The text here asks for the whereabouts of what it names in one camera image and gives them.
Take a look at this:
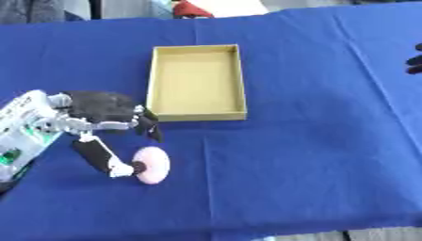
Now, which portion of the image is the tan open cardboard box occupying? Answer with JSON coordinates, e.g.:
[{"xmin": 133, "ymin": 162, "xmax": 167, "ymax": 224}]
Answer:
[{"xmin": 145, "ymin": 43, "xmax": 250, "ymax": 122}]

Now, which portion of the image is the pink round soft toy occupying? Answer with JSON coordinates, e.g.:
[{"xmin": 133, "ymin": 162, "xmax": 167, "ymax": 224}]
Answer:
[{"xmin": 132, "ymin": 146, "xmax": 171, "ymax": 185}]

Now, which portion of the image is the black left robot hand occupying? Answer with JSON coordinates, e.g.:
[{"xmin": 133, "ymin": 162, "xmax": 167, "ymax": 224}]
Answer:
[{"xmin": 47, "ymin": 90, "xmax": 165, "ymax": 179}]

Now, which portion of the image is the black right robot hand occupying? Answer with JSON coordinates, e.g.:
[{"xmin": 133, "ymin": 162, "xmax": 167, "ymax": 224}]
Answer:
[{"xmin": 403, "ymin": 42, "xmax": 422, "ymax": 75}]

